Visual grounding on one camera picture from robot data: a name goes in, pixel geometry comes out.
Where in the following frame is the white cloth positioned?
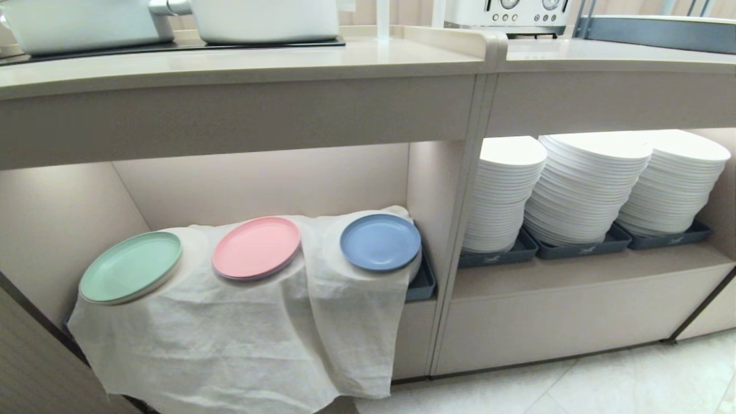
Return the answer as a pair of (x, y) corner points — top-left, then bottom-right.
(67, 205), (417, 414)

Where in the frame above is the pink plate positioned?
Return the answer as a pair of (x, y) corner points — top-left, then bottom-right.
(212, 216), (302, 282)

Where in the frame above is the grey round tray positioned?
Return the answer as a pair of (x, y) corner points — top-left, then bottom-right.
(573, 0), (736, 55)

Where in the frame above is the blue plate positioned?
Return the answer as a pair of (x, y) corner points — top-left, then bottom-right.
(339, 213), (422, 273)

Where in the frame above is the black cooktop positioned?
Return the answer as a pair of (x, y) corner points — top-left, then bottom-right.
(0, 36), (347, 67)

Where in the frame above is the dark grey tray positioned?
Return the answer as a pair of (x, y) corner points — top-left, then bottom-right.
(615, 218), (712, 250)
(405, 246), (437, 302)
(458, 228), (539, 269)
(522, 223), (633, 260)

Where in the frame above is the beige counter shelf unit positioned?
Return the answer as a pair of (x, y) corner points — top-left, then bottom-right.
(0, 24), (736, 414)

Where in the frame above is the white toaster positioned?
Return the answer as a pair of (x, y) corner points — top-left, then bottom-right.
(444, 0), (574, 36)

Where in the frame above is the white pot with handle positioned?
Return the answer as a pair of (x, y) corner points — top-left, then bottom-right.
(0, 0), (191, 56)

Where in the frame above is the stack of white plates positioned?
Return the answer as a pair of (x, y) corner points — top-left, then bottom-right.
(616, 129), (731, 237)
(462, 136), (548, 255)
(523, 132), (653, 247)

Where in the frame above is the green plate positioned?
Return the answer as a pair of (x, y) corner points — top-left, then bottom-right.
(79, 231), (183, 305)

